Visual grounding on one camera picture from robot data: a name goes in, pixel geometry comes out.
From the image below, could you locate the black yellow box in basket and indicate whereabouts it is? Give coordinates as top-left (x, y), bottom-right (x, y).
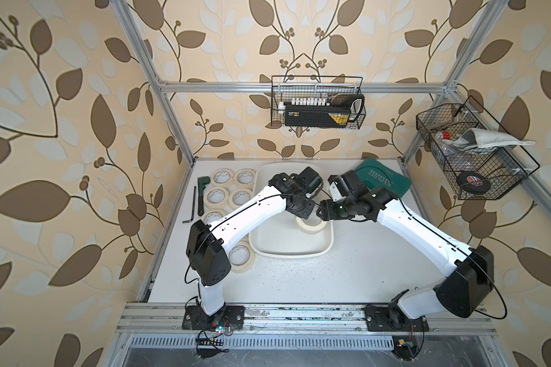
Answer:
top-left (279, 105), bottom-right (367, 129)

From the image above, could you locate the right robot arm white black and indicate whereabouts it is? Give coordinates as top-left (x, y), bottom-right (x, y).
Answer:
top-left (317, 171), bottom-right (495, 320)

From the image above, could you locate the black wire basket wall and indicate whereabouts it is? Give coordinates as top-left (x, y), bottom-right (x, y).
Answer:
top-left (269, 74), bottom-right (366, 128)
top-left (416, 96), bottom-right (540, 200)

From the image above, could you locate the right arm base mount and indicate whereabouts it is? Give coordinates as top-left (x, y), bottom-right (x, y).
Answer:
top-left (363, 304), bottom-right (429, 333)

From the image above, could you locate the black tape roll red label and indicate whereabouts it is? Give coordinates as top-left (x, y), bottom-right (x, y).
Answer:
top-left (456, 171), bottom-right (491, 195)

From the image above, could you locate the white plastic storage tray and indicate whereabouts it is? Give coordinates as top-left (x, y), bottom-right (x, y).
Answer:
top-left (249, 161), bottom-right (334, 259)

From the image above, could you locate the black wire basket back wall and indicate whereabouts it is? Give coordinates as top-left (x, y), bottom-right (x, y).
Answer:
top-left (269, 74), bottom-right (366, 128)

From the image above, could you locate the grey folded cloth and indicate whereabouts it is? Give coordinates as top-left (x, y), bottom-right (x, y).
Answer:
top-left (449, 128), bottom-right (535, 151)

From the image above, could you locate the black wire basket right wall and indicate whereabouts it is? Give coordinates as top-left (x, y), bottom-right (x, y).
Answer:
top-left (416, 96), bottom-right (540, 200)

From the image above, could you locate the green pipe wrench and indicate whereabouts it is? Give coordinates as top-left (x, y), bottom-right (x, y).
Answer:
top-left (197, 176), bottom-right (211, 217)

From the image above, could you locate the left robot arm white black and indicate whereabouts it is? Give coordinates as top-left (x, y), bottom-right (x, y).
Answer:
top-left (186, 168), bottom-right (323, 316)

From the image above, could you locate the masking tape roll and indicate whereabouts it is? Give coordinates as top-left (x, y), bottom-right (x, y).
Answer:
top-left (228, 241), bottom-right (256, 274)
top-left (202, 209), bottom-right (226, 224)
top-left (203, 186), bottom-right (230, 209)
top-left (228, 188), bottom-right (253, 209)
top-left (210, 168), bottom-right (234, 188)
top-left (295, 217), bottom-right (327, 235)
top-left (234, 168), bottom-right (257, 189)

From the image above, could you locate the green plastic tool case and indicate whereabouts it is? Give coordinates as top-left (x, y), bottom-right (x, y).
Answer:
top-left (354, 158), bottom-right (412, 198)

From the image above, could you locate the aluminium front rail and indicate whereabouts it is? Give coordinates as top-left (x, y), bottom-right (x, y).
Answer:
top-left (117, 302), bottom-right (497, 336)

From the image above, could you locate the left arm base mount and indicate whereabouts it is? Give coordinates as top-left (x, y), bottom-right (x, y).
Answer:
top-left (182, 304), bottom-right (245, 331)

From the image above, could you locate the black pen tool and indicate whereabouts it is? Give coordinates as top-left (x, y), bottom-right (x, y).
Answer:
top-left (182, 186), bottom-right (197, 224)

